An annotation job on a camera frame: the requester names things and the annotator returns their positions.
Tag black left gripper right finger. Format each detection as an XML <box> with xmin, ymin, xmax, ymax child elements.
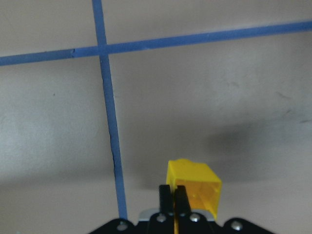
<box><xmin>174</xmin><ymin>185</ymin><xmax>192</xmax><ymax>216</ymax></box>

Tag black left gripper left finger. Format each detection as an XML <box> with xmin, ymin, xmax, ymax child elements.
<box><xmin>159</xmin><ymin>185</ymin><xmax>172</xmax><ymax>215</ymax></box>

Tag yellow toy block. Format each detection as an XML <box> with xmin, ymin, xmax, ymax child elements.
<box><xmin>166</xmin><ymin>159</ymin><xmax>222</xmax><ymax>219</ymax></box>

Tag brown paper table cover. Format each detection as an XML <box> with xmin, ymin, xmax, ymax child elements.
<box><xmin>0</xmin><ymin>0</ymin><xmax>312</xmax><ymax>234</ymax></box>

